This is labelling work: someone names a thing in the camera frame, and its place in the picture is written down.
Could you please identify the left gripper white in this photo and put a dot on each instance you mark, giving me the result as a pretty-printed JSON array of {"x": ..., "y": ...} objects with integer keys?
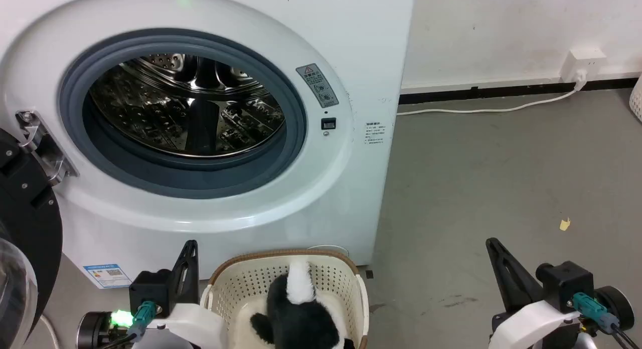
[{"x": 195, "y": 326}]

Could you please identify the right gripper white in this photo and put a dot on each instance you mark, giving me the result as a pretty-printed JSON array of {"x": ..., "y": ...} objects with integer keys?
[{"x": 531, "y": 324}]

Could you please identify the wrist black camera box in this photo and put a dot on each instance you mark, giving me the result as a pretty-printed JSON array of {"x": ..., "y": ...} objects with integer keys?
[
  {"x": 150, "y": 291},
  {"x": 564, "y": 284}
]

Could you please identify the grey rubber door gasket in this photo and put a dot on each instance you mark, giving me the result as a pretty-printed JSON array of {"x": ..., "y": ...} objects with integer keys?
[{"x": 296, "y": 138}]

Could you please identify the metal door hinge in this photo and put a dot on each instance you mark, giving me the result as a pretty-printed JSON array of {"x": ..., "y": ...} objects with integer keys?
[{"x": 47, "y": 151}]

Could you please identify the steel perforated washer drum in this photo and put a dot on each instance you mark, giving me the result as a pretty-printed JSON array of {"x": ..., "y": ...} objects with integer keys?
[{"x": 150, "y": 113}]

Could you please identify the cream basket with brown rim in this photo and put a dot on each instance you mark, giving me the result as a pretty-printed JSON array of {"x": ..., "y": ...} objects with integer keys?
[{"x": 241, "y": 281}]

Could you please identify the small printed text label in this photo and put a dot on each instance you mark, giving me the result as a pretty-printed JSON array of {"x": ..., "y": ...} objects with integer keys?
[{"x": 374, "y": 133}]

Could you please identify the black round washer door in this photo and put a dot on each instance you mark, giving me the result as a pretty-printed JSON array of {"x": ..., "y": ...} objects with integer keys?
[{"x": 30, "y": 223}]

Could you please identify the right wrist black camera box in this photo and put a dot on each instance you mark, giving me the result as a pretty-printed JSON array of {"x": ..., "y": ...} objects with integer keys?
[{"x": 564, "y": 284}]

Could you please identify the blue energy label sticker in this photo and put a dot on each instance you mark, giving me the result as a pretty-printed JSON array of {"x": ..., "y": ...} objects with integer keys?
[{"x": 106, "y": 275}]

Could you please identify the yellow paper scrap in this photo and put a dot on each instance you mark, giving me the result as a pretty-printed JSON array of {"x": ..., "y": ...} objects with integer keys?
[{"x": 565, "y": 224}]

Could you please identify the black and white plush toy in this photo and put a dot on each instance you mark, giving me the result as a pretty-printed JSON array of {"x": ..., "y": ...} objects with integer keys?
[{"x": 301, "y": 314}]

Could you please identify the white woven laundry basket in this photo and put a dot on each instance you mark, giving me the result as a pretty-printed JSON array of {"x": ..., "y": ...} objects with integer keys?
[{"x": 637, "y": 101}]

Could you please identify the white front-load washing machine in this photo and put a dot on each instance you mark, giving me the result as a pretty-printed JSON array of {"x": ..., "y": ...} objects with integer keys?
[{"x": 281, "y": 198}]

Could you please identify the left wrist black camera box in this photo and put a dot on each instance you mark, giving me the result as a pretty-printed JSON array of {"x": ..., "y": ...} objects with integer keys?
[{"x": 150, "y": 291}]

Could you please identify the grey warning sticker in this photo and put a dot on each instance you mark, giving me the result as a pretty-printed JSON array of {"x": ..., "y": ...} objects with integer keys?
[{"x": 317, "y": 85}]

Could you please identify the black door latch socket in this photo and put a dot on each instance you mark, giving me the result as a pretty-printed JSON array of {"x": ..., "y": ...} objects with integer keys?
[{"x": 328, "y": 123}]

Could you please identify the white wall socket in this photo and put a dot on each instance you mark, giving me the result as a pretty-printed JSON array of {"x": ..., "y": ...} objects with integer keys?
[{"x": 584, "y": 63}]

